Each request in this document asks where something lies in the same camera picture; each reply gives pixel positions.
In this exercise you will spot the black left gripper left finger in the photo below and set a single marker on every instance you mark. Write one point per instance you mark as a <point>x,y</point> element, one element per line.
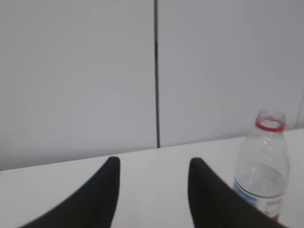
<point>93,205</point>

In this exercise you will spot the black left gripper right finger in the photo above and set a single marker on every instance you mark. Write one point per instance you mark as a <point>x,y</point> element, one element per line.
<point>213,204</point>

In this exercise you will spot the clear plastic water bottle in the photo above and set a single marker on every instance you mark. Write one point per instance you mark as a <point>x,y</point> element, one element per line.
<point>263,168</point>

